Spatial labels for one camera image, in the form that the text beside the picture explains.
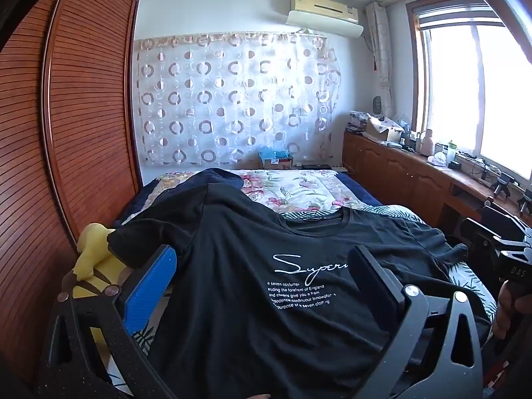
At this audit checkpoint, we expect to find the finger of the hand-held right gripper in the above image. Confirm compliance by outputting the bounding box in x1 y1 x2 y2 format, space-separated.
459 217 499 259
481 201 532 234

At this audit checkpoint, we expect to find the brown slatted wooden wardrobe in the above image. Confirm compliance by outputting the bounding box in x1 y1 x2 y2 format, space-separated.
0 0 142 383

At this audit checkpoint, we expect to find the tied patterned window curtain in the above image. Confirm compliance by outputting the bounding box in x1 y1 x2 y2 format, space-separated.
366 2 395 117

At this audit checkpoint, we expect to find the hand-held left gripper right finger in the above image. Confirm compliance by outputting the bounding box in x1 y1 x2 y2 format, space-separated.
348 244 486 399

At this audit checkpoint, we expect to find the long wooden cabinet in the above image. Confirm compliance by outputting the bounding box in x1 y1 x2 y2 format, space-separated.
341 131 532 233

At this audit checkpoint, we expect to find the black printed T-shirt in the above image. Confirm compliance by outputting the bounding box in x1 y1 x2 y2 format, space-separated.
106 183 493 399

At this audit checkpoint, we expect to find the yellow plush toy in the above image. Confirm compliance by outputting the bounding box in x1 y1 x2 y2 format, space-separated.
62 223 144 341

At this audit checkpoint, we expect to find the green leaf-print bed sheet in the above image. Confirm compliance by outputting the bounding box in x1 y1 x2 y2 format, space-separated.
104 203 497 399

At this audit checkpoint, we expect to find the sheer circle-patterned wall curtain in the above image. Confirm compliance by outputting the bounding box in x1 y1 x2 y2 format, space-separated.
135 31 343 167

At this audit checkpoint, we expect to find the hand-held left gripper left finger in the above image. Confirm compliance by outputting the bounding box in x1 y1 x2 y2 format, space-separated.
35 244 179 399

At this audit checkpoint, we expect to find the person's right hand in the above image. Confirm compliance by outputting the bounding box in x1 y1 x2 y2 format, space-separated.
492 278 532 341

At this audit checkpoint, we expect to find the pile of patterned cloth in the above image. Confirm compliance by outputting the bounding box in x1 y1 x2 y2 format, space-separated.
349 110 375 134

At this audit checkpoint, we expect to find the wood-framed window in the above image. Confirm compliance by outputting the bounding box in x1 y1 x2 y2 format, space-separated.
407 0 532 184

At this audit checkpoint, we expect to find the cardboard box with blue items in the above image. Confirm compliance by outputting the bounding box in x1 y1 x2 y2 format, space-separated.
258 147 295 170

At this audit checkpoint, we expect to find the navy folded garment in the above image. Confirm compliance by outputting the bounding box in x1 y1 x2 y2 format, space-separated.
183 168 246 194

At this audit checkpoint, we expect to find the cream wall air conditioner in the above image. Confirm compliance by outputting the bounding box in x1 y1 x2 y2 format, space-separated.
287 0 364 38

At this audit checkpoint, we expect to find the open cardboard box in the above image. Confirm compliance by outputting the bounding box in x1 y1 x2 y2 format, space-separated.
366 116 406 144

